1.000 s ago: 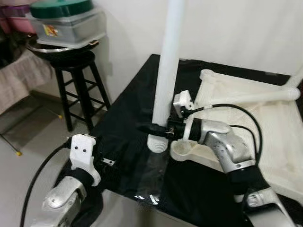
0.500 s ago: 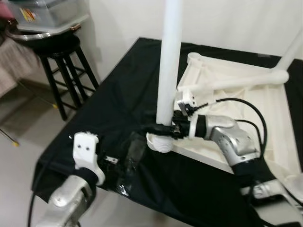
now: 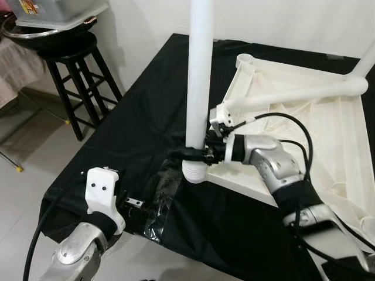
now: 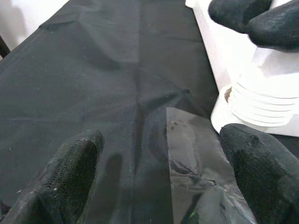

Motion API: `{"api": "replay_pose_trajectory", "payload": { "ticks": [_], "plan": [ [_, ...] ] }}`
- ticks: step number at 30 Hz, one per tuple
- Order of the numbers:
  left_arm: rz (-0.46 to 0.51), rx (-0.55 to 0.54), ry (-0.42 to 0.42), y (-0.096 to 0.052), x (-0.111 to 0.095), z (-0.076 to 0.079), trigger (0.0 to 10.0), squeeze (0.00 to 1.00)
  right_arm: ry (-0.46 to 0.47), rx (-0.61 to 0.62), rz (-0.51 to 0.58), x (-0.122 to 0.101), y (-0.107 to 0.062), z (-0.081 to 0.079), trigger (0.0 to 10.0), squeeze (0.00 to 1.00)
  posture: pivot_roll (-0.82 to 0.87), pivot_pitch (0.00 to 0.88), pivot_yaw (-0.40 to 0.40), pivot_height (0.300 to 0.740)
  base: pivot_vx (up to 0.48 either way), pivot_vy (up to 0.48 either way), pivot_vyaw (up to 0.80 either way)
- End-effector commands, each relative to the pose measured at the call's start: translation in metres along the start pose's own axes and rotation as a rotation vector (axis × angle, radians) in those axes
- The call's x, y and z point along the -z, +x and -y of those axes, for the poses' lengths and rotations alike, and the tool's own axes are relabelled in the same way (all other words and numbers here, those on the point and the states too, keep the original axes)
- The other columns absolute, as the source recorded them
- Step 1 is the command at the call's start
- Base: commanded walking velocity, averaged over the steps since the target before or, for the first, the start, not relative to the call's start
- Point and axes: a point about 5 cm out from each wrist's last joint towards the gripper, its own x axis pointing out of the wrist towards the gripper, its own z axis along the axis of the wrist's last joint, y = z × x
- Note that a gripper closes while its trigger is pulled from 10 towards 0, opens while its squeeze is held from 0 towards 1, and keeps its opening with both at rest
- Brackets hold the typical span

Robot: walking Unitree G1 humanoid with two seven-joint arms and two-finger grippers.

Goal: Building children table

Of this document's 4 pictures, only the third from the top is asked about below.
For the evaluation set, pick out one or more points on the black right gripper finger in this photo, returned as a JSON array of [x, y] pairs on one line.
[[187, 153]]

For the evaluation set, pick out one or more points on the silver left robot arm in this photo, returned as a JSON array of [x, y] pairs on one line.
[[76, 252]]

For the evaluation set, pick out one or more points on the clear plastic bag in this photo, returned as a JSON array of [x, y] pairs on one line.
[[164, 199]]

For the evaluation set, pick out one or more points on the black tablecloth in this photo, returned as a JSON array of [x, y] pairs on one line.
[[146, 105]]

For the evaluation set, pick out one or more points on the white plastic table top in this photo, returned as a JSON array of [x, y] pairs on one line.
[[328, 146]]

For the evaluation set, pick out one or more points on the black round stool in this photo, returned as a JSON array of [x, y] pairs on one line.
[[70, 44]]

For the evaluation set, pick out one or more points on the beige cloth covered table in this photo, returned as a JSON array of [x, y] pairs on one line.
[[17, 64]]

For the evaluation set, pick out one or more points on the clear plastic storage box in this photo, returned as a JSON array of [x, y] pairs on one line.
[[53, 12]]

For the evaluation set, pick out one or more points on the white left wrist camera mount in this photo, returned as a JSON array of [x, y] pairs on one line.
[[102, 190]]

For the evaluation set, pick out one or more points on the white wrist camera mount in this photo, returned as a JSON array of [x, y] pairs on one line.
[[102, 190], [220, 114]]

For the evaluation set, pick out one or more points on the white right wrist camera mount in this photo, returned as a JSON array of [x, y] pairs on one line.
[[220, 114]]

